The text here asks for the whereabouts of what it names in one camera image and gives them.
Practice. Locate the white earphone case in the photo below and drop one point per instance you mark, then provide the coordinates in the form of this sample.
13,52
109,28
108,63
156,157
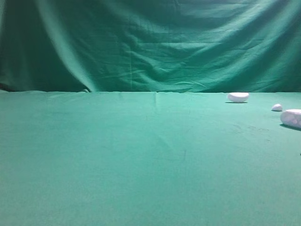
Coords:
238,97

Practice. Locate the white oval case right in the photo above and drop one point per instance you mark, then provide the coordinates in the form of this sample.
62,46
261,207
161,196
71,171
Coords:
291,118

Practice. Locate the green backdrop curtain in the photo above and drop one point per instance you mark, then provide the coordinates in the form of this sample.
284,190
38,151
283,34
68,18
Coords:
150,45

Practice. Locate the green table cloth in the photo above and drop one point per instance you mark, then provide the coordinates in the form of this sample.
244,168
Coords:
147,159

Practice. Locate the small white earbud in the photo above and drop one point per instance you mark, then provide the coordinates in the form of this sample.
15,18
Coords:
277,108

